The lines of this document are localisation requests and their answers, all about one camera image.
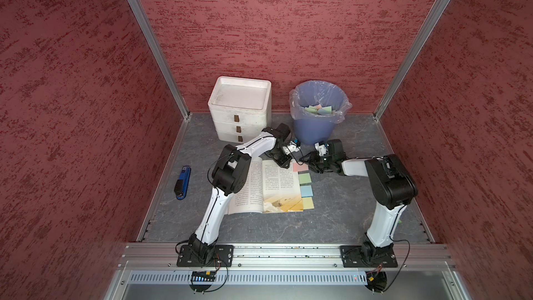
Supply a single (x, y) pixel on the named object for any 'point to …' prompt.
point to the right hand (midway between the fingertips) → (301, 163)
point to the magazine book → (268, 187)
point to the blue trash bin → (311, 131)
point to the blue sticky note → (306, 191)
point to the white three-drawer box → (241, 107)
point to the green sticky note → (305, 178)
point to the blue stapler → (181, 185)
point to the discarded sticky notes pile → (319, 110)
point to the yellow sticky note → (307, 203)
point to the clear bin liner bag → (313, 92)
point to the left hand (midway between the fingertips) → (284, 166)
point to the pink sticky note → (296, 167)
